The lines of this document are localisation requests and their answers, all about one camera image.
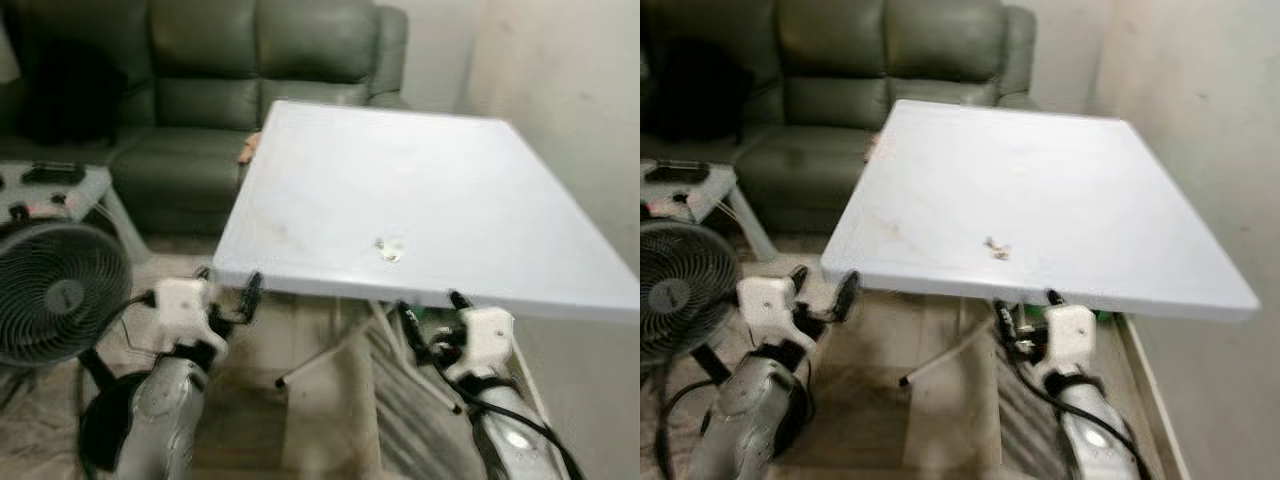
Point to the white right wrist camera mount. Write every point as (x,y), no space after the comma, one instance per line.
(485,340)
(1068,340)

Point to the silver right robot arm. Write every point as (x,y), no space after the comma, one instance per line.
(1095,440)
(515,440)

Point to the black round floor fan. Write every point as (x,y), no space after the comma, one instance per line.
(680,295)
(60,295)

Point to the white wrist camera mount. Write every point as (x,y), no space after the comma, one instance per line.
(1068,340)
(768,305)
(485,340)
(183,305)

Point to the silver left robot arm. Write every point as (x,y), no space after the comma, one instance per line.
(165,410)
(745,415)

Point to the dark green leather sofa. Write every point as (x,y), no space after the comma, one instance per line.
(200,45)
(830,45)

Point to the small pink object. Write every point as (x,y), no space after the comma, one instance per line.
(249,148)

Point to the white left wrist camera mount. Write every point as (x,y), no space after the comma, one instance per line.
(183,305)
(768,305)

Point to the black handheld device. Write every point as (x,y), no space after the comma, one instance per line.
(677,171)
(52,173)

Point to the black bag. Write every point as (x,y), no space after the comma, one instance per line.
(70,95)
(705,90)

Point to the beige baseboard strip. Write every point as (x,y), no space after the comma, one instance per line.
(1160,410)

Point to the small grey side table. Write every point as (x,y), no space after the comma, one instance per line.
(95,190)
(715,190)

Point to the white folding table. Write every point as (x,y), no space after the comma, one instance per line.
(1030,180)
(400,180)

